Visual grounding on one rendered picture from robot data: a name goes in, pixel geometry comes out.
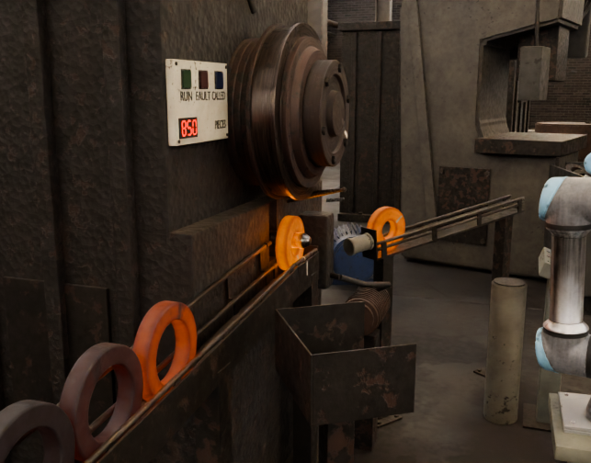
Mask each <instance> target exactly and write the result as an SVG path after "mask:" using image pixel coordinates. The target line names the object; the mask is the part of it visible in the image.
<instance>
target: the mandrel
mask: <svg viewBox="0 0 591 463"><path fill-rule="evenodd" d="M277 232H278V231H269V240H270V241H271V242H272V244H271V245H269V246H276V237H277ZM311 243H312V238H311V237H310V236H309V235H308V234H306V233H304V232H295V233H294V234H293V237H292V242H291V247H292V248H306V247H308V246H310V245H311Z"/></svg>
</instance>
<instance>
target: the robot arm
mask: <svg viewBox="0 0 591 463"><path fill-rule="evenodd" d="M584 166H585V169H586V173H585V176H584V177H568V176H565V177H552V178H550V179H549V180H548V181H547V182H546V183H545V185H544V188H543V189H542V192H541V196H540V204H539V217H540V219H541V220H546V229H547V230H548V231H549V232H550V233H551V281H550V315H549V319H548V320H547V321H545V322H544V323H543V327H541V328H539V329H538V330H537V334H536V342H535V349H536V357H537V360H538V363H539V365H540V366H541V367H542V368H543V369H545V370H549V371H553V372H555V373H563V374H568V375H573V376H578V377H584V378H591V334H589V333H588V332H589V327H588V325H587V324H586V323H585V322H584V321H583V315H584V291H585V245H586V235H587V234H588V233H589V232H590V231H591V153H590V154H588V155H587V157H586V158H585V162H584ZM585 416H586V418H587V419H588V420H589V421H590V422H591V397H590V400H589V402H588V404H587V405H586V410H585Z"/></svg>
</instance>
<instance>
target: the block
mask: <svg viewBox="0 0 591 463"><path fill-rule="evenodd" d="M299 217H300V218H301V220H302V223H303V227H304V233H306V234H308V235H309V236H310V237H311V238H312V243H311V245H314V246H318V252H319V279H318V288H320V289H327V288H329V287H330V286H331V285H332V284H333V281H334V280H333V279H332V278H330V273H331V272H332V273H334V213H332V212H330V211H314V210H306V211H304V212H303V213H301V214H300V215H299Z"/></svg>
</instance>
